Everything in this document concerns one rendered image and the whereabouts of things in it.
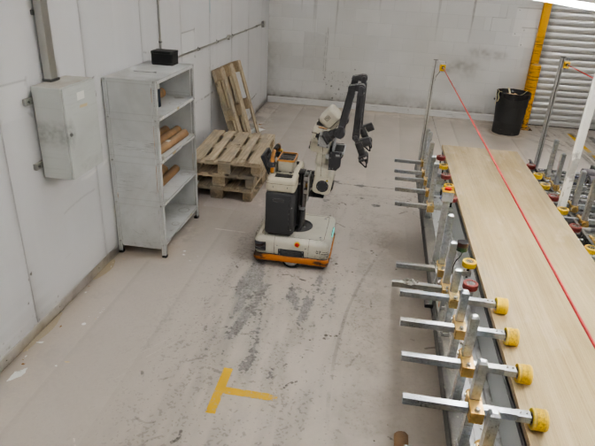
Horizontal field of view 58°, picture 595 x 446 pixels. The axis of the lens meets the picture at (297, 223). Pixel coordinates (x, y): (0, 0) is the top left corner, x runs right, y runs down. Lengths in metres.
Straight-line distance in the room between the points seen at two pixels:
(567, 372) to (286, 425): 1.56
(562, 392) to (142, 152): 3.46
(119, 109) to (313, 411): 2.73
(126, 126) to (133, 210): 0.74
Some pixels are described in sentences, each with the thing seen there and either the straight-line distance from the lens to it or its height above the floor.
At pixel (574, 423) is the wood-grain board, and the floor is 0.90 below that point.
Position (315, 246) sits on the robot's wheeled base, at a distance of 4.59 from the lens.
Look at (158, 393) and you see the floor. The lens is 3.53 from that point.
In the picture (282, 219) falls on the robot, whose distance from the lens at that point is 4.56.
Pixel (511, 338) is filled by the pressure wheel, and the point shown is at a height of 0.96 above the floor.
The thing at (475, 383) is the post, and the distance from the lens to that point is 2.15.
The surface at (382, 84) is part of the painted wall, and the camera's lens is 10.48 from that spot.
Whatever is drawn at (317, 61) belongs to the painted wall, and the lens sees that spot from 10.50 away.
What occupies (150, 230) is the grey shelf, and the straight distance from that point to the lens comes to 4.84.
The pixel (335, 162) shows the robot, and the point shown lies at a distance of 4.46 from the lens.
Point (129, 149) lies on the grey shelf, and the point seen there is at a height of 0.98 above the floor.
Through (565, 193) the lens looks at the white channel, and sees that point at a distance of 4.42.
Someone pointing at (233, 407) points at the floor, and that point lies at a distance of 3.40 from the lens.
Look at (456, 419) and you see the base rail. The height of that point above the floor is 0.70.
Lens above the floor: 2.39
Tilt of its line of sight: 25 degrees down
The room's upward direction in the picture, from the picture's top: 3 degrees clockwise
